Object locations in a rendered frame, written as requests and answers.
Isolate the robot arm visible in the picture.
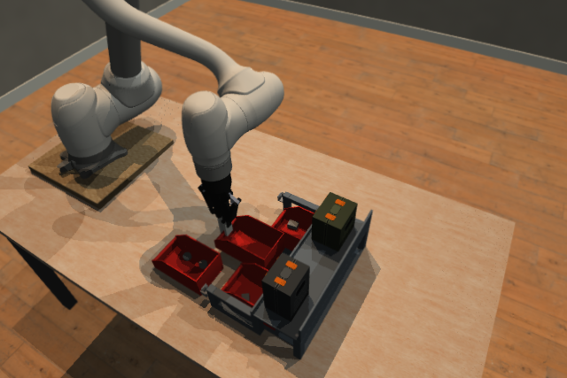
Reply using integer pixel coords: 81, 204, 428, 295
51, 0, 284, 181

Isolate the black case with orange latches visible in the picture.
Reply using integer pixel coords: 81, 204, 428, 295
261, 253, 310, 321

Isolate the grey metal shelf rack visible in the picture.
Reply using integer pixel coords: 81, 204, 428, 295
200, 191, 373, 359

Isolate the olive green tool case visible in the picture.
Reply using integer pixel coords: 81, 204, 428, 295
311, 192, 358, 251

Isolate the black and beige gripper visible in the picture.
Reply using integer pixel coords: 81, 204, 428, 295
198, 174, 241, 236

